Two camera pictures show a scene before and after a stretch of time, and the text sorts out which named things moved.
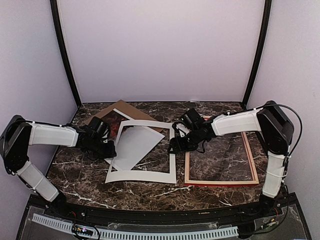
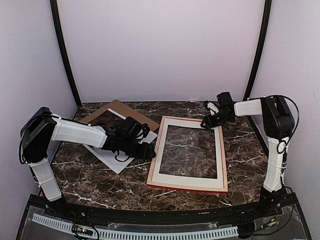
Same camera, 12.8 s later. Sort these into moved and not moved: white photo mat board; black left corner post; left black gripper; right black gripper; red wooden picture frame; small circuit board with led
Moved: white photo mat board; right black gripper; red wooden picture frame; left black gripper
Not moved: small circuit board with led; black left corner post
